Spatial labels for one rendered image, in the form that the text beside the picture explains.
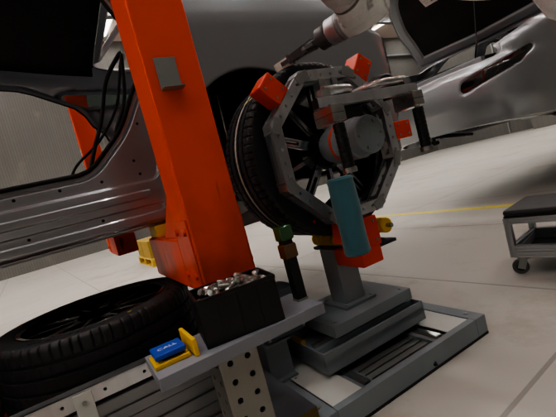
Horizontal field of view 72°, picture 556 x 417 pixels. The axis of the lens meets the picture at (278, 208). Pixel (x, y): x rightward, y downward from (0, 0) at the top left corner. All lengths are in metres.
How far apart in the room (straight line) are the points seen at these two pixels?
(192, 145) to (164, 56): 0.25
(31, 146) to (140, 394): 13.02
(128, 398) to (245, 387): 0.36
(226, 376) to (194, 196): 0.47
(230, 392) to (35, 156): 13.20
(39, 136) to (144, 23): 12.96
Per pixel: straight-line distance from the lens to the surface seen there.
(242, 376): 1.00
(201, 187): 1.10
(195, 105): 1.15
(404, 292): 1.66
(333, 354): 1.43
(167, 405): 1.25
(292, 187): 1.26
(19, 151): 13.96
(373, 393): 1.37
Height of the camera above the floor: 0.78
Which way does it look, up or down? 4 degrees down
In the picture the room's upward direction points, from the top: 15 degrees counter-clockwise
